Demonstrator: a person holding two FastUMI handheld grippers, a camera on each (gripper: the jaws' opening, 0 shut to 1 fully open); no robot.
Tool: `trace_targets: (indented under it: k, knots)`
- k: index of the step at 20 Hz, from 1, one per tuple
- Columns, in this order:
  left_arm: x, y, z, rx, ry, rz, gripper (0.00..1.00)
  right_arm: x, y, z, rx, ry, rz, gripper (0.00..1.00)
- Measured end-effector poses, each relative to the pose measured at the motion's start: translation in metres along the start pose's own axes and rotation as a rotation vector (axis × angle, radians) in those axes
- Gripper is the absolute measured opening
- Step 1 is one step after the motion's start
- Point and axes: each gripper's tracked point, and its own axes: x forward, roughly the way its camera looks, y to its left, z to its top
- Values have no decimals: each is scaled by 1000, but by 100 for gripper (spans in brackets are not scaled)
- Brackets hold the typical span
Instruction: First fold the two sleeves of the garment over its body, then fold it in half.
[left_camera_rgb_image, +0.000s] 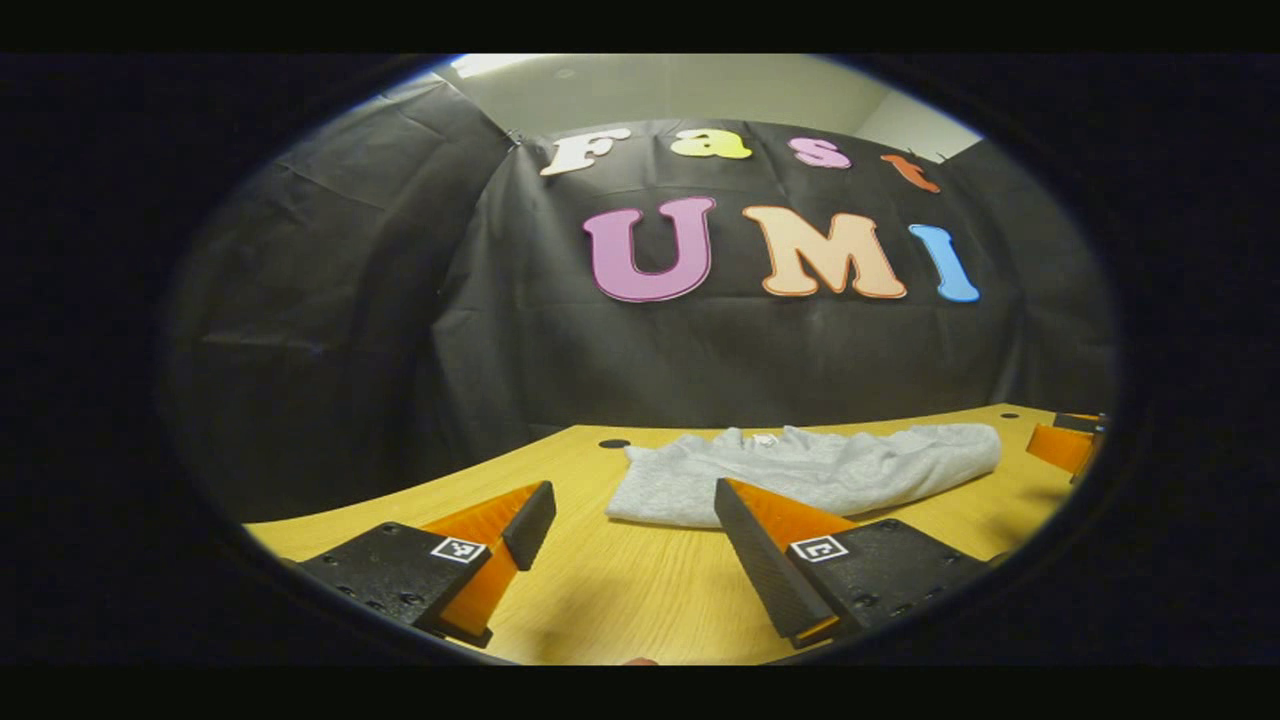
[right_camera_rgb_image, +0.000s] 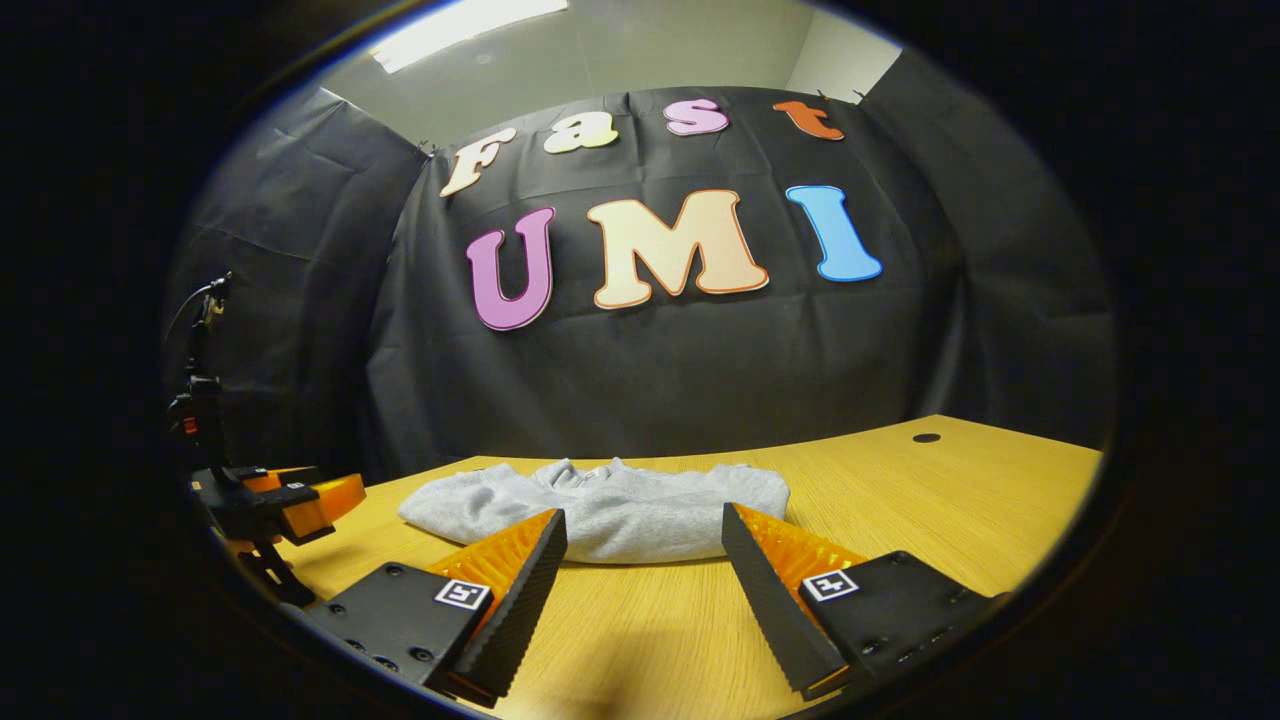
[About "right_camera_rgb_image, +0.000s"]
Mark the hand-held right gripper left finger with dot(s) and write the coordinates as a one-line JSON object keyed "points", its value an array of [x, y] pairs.
{"points": [[530, 600]]}

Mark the grey zip-neck sweatshirt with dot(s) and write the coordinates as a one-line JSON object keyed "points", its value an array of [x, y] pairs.
{"points": [[640, 510]]}

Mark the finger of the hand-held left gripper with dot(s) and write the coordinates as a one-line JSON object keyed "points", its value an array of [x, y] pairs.
{"points": [[280, 478], [290, 510]]}

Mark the black backdrop cloth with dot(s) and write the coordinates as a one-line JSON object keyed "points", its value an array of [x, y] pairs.
{"points": [[700, 380]]}

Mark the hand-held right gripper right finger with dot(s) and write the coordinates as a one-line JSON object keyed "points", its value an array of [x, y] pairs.
{"points": [[775, 600]]}

